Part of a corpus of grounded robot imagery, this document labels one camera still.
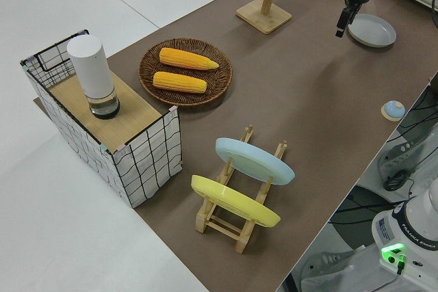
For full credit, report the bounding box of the gray plate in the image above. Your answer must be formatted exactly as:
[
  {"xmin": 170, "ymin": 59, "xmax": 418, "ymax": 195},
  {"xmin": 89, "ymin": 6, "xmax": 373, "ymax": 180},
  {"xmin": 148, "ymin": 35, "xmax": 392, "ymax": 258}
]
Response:
[{"xmin": 348, "ymin": 13, "xmax": 397, "ymax": 49}]

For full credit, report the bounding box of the light blue plate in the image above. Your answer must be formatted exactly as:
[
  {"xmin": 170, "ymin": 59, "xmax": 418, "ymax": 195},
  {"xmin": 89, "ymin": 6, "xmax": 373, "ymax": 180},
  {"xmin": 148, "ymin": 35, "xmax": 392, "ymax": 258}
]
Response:
[{"xmin": 215, "ymin": 137, "xmax": 296, "ymax": 186}]

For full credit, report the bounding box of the yellow plate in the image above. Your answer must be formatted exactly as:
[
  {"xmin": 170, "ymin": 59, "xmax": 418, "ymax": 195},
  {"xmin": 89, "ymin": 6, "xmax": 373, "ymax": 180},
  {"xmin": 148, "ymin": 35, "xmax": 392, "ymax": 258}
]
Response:
[{"xmin": 190, "ymin": 174, "xmax": 281, "ymax": 228}]

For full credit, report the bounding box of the wooden plate rack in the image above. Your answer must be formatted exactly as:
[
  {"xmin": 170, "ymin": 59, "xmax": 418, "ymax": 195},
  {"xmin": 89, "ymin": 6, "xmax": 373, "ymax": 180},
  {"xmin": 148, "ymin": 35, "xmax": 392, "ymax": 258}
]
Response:
[{"xmin": 194, "ymin": 123, "xmax": 288, "ymax": 254}]

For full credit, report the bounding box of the brown table mat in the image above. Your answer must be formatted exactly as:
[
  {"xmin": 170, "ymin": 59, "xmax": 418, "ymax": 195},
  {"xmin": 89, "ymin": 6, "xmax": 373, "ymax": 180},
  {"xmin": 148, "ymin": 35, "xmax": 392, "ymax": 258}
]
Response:
[{"xmin": 33, "ymin": 0, "xmax": 438, "ymax": 292}]

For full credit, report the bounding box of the small blue bell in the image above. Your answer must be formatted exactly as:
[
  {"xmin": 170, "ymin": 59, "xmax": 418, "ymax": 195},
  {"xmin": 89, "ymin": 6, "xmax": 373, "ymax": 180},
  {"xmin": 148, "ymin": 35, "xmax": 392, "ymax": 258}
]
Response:
[{"xmin": 381, "ymin": 100, "xmax": 407, "ymax": 122}]

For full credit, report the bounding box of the white power strip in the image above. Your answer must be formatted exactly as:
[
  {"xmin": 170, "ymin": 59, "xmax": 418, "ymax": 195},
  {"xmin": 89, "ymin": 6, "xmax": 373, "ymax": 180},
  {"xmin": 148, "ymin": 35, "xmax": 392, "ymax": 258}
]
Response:
[{"xmin": 378, "ymin": 134, "xmax": 428, "ymax": 183}]

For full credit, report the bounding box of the brown wicker basket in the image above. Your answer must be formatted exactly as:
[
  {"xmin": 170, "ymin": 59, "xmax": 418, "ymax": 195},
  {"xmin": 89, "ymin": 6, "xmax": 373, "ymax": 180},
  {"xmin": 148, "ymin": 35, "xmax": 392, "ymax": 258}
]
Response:
[{"xmin": 138, "ymin": 38, "xmax": 233, "ymax": 107}]

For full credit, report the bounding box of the yellow corn cob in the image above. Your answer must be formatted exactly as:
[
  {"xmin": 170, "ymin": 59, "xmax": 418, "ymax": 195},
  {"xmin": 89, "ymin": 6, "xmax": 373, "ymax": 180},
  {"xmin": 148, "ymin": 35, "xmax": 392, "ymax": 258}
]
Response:
[
  {"xmin": 153, "ymin": 71, "xmax": 208, "ymax": 94},
  {"xmin": 159, "ymin": 47, "xmax": 220, "ymax": 71}
]

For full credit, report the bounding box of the white cylinder with glass base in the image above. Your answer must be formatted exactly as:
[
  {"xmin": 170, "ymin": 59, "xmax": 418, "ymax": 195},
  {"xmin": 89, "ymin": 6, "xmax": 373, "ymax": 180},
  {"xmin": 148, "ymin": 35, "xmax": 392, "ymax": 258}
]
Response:
[{"xmin": 66, "ymin": 34, "xmax": 121, "ymax": 120}]

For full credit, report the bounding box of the wire frame box with cloth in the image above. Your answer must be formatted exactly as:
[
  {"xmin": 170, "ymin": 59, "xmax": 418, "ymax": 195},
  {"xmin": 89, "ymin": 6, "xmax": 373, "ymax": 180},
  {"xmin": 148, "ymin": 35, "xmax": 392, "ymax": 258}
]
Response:
[{"xmin": 19, "ymin": 28, "xmax": 182, "ymax": 209}]

